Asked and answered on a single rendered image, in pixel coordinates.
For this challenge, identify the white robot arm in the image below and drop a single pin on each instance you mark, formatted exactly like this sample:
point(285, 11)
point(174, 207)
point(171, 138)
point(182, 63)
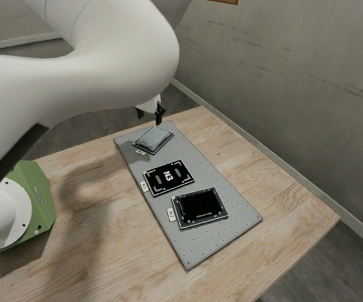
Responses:
point(125, 55)

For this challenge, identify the black rectangular nest plate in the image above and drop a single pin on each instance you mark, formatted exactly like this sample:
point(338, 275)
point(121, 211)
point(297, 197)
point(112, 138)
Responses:
point(168, 177)

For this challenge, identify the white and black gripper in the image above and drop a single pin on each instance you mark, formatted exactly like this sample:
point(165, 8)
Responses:
point(152, 106)

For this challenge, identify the black multiwell plate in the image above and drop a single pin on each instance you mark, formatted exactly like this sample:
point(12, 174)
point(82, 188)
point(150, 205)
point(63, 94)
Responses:
point(198, 208)

